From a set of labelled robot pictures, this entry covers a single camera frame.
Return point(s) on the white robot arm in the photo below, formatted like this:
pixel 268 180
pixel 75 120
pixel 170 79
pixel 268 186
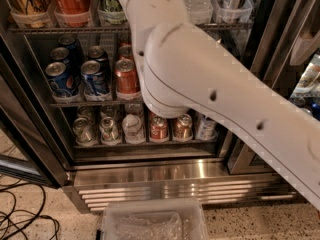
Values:
pixel 180 67

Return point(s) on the bottom shelf red can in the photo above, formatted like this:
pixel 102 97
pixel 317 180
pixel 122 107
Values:
pixel 158 128

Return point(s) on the bottom shelf gold can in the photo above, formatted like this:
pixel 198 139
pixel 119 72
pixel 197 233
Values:
pixel 182 129

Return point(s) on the front red soda can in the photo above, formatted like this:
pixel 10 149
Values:
pixel 126 77

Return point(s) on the red soda can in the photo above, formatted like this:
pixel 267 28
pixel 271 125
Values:
pixel 125 52
pixel 126 77

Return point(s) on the bottom shelf tea bottle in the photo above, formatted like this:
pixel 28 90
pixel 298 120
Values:
pixel 205 128

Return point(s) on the middle red soda can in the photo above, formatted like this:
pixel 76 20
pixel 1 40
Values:
pixel 125 52

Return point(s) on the front blue pepsi can right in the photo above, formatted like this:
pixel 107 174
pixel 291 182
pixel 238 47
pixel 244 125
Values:
pixel 94 77

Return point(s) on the blue pepsi can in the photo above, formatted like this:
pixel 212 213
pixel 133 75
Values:
pixel 98 54
pixel 94 77
pixel 62 54
pixel 61 80

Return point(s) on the bottom shelf green can left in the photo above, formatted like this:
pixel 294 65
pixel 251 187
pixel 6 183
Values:
pixel 84 133

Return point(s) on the stainless steel fridge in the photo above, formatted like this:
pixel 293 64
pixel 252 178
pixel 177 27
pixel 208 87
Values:
pixel 273 39

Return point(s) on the middle blue pepsi can right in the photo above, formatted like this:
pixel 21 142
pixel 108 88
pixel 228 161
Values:
pixel 98 54

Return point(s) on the front blue pepsi can left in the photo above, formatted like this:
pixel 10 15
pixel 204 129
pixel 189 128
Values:
pixel 61 80

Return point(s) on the middle blue pepsi can left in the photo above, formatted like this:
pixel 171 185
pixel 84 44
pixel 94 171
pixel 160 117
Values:
pixel 62 54

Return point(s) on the open fridge door left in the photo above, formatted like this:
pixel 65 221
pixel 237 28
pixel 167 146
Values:
pixel 38 164

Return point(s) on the red coca-cola can top shelf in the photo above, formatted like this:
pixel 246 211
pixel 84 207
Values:
pixel 74 12

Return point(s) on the gold can top shelf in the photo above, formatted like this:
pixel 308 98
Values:
pixel 33 10

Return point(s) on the clear plastic bin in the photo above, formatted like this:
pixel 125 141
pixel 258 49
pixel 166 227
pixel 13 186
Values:
pixel 167 219

